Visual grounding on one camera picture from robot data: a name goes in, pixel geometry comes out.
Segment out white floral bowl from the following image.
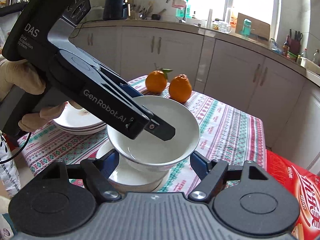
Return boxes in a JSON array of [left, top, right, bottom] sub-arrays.
[[108, 145, 174, 193], [107, 95, 200, 172]]

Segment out white plate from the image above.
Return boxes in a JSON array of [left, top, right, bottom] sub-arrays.
[[54, 123, 107, 131], [60, 125, 106, 135], [53, 103, 104, 127]]

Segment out chrome kitchen faucet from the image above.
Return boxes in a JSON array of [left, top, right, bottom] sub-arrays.
[[166, 0, 187, 23]]

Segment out white kitchen cabinets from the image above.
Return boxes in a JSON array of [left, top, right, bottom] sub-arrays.
[[70, 23, 319, 174]]

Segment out left gloved hand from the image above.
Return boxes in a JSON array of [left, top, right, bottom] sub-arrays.
[[0, 59, 83, 132]]

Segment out orange with leaf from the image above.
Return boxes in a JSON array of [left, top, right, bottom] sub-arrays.
[[145, 63, 172, 94]]

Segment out bumpy orange without leaf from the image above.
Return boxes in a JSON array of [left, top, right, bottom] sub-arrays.
[[169, 74, 192, 103]]

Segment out dark blue air fryer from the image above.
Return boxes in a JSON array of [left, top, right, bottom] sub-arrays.
[[103, 0, 131, 21]]

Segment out red drink carton box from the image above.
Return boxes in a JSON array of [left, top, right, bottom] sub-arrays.
[[266, 150, 319, 239]]

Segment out cardboard box on counter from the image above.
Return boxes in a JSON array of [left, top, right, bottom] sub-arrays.
[[235, 12, 271, 41]]

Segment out white tray on counter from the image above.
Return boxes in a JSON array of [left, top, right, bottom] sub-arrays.
[[300, 57, 320, 75]]

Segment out dark sauce bottle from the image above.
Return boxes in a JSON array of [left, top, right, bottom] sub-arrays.
[[282, 35, 291, 57]]

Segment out knife block with knives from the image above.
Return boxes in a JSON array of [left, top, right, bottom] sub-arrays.
[[289, 29, 303, 55]]

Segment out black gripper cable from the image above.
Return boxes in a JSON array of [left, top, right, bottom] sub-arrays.
[[0, 130, 33, 165]]

